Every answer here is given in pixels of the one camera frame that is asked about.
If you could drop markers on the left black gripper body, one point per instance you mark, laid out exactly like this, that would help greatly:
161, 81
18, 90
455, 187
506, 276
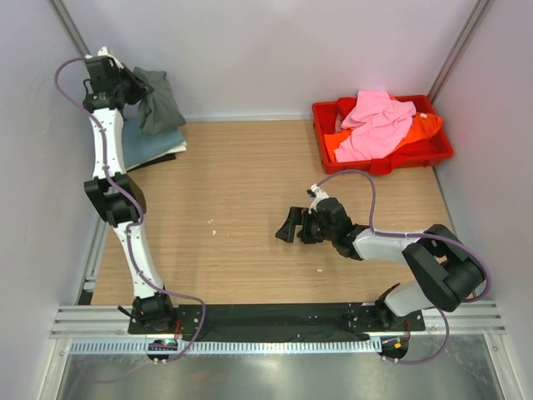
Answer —
122, 82

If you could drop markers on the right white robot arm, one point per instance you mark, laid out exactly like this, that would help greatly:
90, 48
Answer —
445, 274

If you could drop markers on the red plastic bin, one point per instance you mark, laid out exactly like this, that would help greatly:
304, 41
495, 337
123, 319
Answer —
429, 147

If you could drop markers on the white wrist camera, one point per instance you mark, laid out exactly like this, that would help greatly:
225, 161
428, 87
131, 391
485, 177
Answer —
317, 194
104, 52

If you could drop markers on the slotted cable duct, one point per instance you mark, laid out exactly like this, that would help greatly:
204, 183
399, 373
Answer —
225, 347

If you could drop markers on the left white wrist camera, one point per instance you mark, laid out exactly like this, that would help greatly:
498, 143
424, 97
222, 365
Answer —
104, 52

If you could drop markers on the orange t shirt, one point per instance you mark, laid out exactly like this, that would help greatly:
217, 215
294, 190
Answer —
375, 125

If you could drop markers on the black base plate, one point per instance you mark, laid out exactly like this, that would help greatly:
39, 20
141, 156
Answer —
247, 324

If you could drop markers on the pink t shirt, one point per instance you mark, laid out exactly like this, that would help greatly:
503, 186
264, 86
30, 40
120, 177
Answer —
378, 123

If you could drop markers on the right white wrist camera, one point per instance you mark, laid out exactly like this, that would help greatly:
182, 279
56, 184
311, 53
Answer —
317, 194

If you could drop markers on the folded blue t shirt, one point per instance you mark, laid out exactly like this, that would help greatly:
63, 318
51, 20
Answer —
139, 147

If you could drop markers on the folded black t shirt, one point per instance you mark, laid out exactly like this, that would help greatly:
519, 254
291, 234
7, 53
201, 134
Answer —
163, 158

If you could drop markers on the aluminium front rail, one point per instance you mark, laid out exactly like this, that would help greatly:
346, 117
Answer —
107, 322

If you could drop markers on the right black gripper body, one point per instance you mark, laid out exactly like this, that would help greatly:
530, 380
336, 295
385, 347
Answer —
313, 232

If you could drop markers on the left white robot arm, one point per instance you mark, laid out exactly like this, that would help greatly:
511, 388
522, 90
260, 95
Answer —
116, 197

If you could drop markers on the grey t shirt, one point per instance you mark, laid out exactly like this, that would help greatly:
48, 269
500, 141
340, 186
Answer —
158, 111

